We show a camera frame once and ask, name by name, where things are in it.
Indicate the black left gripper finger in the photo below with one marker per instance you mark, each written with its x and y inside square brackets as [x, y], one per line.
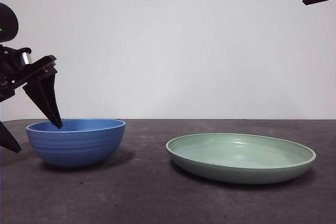
[47, 100]
[9, 140]

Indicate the blue ribbed bowl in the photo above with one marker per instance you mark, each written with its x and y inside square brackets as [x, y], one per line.
[78, 150]

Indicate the pale green round plate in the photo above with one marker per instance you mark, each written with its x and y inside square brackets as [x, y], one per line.
[236, 169]

